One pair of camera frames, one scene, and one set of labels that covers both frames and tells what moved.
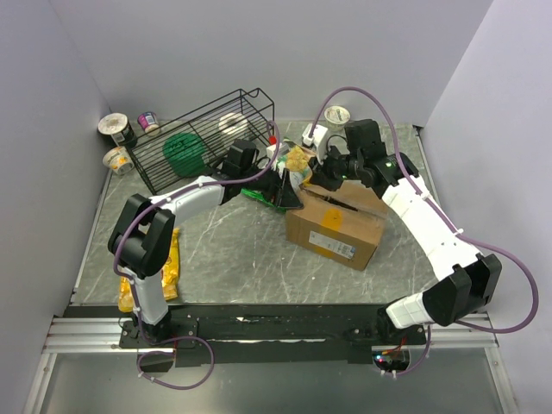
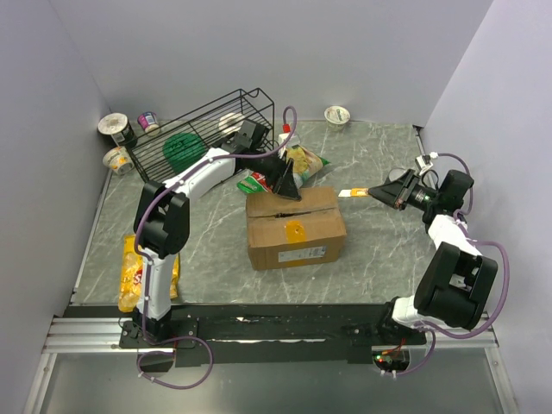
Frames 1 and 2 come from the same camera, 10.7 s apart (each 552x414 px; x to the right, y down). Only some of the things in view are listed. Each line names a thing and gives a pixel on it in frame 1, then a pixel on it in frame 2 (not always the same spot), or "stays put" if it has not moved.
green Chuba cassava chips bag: x=261 y=197 -> x=305 y=164
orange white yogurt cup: x=119 y=159 stays put
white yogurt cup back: x=336 y=116 stays put
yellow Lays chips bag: x=170 y=274 stays put
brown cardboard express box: x=344 y=225 -> x=284 y=232
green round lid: x=185 y=154 stays put
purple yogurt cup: x=148 y=122 stays put
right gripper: x=321 y=173 -> x=390 y=192
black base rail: x=204 y=335 stays put
